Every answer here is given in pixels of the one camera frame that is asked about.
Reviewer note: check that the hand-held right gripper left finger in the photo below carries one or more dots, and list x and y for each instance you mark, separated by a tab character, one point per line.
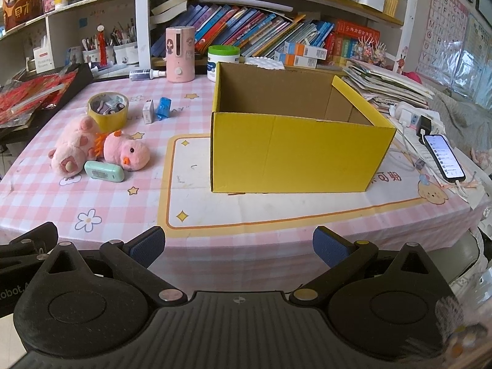
148	244

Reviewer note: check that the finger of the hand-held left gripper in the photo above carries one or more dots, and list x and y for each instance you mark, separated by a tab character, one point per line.
38	236

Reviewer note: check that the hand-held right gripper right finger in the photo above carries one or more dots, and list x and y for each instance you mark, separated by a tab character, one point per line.
329	246

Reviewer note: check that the mint green case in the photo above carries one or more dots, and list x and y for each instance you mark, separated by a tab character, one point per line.
103	171

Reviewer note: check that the pink plush toy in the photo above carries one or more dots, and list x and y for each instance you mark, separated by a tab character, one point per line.
127	150

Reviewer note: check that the yellow cardboard box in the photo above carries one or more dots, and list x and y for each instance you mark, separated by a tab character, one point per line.
288	153

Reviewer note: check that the yellow tape roll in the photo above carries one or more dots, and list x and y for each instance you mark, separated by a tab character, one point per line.
107	123

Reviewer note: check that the small white box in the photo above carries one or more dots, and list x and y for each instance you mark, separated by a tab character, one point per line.
148	113

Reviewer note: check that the small blue packet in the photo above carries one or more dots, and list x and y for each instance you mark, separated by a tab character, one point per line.
163	108

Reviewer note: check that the small purple white gadget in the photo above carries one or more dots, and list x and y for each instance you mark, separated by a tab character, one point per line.
103	107

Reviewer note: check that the pink checked tablecloth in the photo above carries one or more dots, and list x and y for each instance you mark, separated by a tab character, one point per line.
115	207

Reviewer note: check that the red foil packets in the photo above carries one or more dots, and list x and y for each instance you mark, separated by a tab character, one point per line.
34	96

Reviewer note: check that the black smartphone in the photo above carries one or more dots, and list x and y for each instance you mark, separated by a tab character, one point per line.
444	157

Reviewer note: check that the white curved object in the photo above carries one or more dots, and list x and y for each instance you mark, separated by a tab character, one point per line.
476	269

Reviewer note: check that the plugged white charger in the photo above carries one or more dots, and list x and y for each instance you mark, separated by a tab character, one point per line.
404	117

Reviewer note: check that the black charger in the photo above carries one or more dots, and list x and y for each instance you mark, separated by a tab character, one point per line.
424	125

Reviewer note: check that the white power strip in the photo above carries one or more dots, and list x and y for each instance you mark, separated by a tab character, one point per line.
417	117

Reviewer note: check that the red packets on tray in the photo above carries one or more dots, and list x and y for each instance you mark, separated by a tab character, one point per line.
80	80

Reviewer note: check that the clear spray bottle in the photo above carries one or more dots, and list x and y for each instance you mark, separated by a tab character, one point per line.
144	73

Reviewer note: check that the stack of paper booklets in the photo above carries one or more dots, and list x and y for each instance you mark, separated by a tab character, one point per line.
384	84

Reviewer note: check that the grey cloth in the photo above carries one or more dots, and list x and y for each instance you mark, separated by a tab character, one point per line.
461	115

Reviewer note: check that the white pen cup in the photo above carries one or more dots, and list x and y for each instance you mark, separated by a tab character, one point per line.
91	57
126	55

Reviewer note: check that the orange blue white carton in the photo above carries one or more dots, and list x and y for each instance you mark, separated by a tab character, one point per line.
305	50
298	61

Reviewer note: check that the pink round object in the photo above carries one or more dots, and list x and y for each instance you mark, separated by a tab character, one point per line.
413	78

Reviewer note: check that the pink humidifier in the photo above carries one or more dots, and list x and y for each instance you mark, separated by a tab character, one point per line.
180	57

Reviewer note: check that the white quilted pouch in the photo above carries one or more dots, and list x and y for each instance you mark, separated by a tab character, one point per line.
265	62

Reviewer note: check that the white jar green lid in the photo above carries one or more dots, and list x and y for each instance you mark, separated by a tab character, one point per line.
221	57

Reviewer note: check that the red tassel ornament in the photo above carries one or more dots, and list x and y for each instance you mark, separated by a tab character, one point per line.
101	44

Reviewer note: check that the white wooden bookshelf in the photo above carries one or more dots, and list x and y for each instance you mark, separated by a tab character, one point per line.
142	27

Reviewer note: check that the red gold printed bag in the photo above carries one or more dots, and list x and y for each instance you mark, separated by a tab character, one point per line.
21	2

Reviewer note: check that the thick lying books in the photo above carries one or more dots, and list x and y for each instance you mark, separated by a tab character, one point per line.
171	7

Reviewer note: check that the row of colourful books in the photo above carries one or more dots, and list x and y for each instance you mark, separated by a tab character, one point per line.
238	23

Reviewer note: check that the pink alphabet poster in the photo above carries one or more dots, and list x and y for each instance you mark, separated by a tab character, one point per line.
442	30

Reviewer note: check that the white rolled paper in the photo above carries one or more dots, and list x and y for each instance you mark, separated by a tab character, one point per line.
246	3

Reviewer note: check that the clear plastic wall sheets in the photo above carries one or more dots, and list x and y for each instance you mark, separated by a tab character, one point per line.
476	57

